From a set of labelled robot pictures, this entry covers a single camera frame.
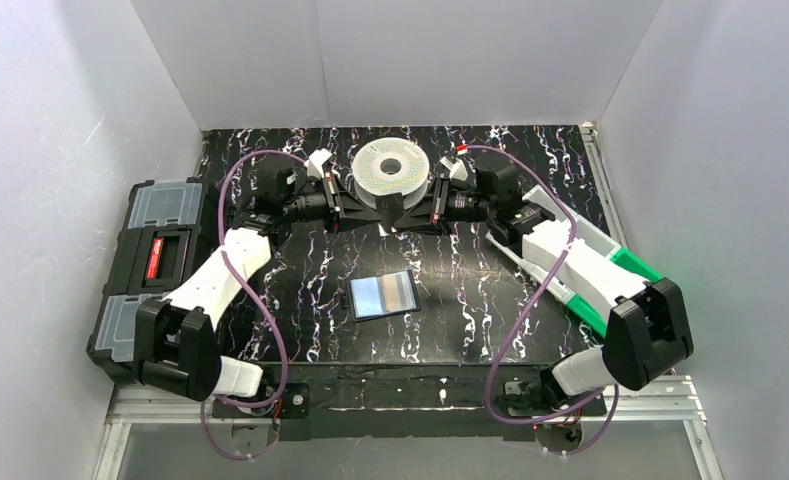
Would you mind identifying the grey striped credit card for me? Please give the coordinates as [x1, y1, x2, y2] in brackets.
[380, 270, 419, 314]

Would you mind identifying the black plastic toolbox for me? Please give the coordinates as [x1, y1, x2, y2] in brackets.
[86, 177, 218, 384]

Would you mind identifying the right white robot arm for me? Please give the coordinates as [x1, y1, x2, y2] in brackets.
[377, 174, 694, 402]

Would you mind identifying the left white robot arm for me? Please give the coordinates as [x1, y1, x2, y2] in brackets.
[132, 173, 379, 408]

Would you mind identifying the white plastic bin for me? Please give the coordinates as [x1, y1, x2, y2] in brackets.
[487, 186, 620, 305]

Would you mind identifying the white filament spool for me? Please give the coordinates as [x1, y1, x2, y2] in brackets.
[350, 137, 430, 209]

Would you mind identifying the green plastic bin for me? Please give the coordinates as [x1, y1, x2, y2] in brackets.
[559, 240, 663, 338]

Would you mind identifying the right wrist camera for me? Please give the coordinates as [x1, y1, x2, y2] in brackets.
[475, 164, 522, 204]

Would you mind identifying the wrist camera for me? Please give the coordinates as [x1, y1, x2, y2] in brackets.
[475, 164, 522, 204]
[254, 162, 305, 202]

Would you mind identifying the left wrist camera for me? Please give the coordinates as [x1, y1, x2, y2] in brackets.
[254, 162, 305, 202]

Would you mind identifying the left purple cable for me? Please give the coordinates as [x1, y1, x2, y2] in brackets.
[199, 149, 309, 462]

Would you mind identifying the purple cable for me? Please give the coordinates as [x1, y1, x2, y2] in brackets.
[483, 145, 621, 458]
[199, 149, 309, 462]

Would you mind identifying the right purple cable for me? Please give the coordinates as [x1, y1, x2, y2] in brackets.
[483, 145, 621, 458]

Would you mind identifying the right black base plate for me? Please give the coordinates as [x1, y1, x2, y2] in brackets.
[494, 380, 585, 418]

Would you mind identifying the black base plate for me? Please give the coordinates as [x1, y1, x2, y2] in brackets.
[211, 381, 312, 421]
[494, 380, 585, 418]

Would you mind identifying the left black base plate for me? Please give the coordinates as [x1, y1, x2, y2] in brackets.
[211, 381, 312, 421]

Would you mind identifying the aluminium frame rail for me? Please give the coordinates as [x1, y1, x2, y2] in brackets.
[93, 375, 723, 479]

